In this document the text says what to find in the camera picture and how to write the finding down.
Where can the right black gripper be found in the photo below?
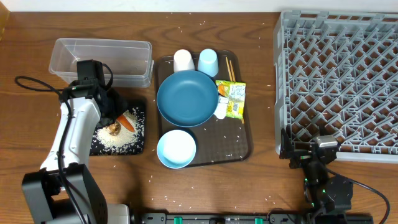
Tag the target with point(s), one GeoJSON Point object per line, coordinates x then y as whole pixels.
{"type": "Point", "coordinates": [300, 157]}

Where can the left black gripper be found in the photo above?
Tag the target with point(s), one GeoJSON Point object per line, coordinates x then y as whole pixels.
{"type": "Point", "coordinates": [123, 106]}

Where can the orange carrot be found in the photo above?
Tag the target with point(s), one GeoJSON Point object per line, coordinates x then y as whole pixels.
{"type": "Point", "coordinates": [124, 122]}

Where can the brown food scrap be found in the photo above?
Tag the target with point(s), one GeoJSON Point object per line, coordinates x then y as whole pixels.
{"type": "Point", "coordinates": [114, 129]}

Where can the white rice pile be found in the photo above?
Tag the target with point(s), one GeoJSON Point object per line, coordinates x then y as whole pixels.
{"type": "Point", "coordinates": [127, 140]}

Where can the dark blue plate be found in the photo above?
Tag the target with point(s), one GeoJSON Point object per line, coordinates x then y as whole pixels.
{"type": "Point", "coordinates": [187, 99]}

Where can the light blue bowl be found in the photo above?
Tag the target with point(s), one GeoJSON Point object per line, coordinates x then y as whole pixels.
{"type": "Point", "coordinates": [176, 149]}

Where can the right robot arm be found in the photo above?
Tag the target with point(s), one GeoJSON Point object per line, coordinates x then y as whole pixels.
{"type": "Point", "coordinates": [329, 196]}

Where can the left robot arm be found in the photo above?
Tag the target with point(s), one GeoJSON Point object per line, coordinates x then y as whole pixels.
{"type": "Point", "coordinates": [63, 189]}

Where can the black waste tray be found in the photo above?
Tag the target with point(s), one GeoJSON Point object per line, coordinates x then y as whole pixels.
{"type": "Point", "coordinates": [140, 149]}

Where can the grey dishwasher rack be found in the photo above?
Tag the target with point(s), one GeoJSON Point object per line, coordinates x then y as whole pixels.
{"type": "Point", "coordinates": [338, 70]}

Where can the clear plastic bin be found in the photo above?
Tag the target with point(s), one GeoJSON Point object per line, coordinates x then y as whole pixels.
{"type": "Point", "coordinates": [130, 60]}

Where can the white plastic cup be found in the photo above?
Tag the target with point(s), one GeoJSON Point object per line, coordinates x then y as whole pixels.
{"type": "Point", "coordinates": [183, 61]}

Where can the green yellow snack wrapper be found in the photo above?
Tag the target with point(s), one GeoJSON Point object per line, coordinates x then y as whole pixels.
{"type": "Point", "coordinates": [235, 93]}

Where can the dark brown serving tray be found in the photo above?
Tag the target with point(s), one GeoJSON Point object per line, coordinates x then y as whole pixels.
{"type": "Point", "coordinates": [218, 140]}

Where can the crumpled white tissue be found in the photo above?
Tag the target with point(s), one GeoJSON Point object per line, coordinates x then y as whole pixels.
{"type": "Point", "coordinates": [221, 108]}

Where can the left wooden chopstick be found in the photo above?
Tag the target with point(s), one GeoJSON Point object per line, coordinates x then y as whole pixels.
{"type": "Point", "coordinates": [229, 69]}

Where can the wooden chopstick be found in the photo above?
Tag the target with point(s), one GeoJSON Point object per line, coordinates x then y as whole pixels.
{"type": "Point", "coordinates": [234, 79]}
{"type": "Point", "coordinates": [229, 69]}

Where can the right wooden chopstick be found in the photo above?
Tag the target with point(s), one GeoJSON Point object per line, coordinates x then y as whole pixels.
{"type": "Point", "coordinates": [234, 79]}

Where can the light blue plastic cup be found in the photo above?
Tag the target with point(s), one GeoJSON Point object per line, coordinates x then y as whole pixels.
{"type": "Point", "coordinates": [208, 62]}

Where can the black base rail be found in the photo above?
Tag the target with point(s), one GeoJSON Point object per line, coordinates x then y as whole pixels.
{"type": "Point", "coordinates": [273, 218]}

